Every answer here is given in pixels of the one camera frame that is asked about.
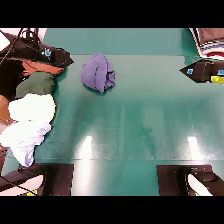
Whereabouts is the striped folded garment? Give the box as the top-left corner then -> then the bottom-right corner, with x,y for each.
189,28 -> 224,62

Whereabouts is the white garment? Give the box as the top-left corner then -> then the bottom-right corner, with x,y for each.
7,92 -> 57,127

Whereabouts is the purple shirt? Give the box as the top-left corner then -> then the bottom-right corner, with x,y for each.
80,52 -> 117,95

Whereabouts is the black garment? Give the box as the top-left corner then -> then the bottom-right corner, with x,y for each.
0,59 -> 27,102

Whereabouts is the orange garment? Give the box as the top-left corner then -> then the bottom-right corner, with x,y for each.
21,59 -> 66,78

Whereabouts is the pale lavender garment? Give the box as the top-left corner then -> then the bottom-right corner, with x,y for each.
0,119 -> 53,168

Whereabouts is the dark green garment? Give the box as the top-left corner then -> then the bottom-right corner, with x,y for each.
14,71 -> 56,100

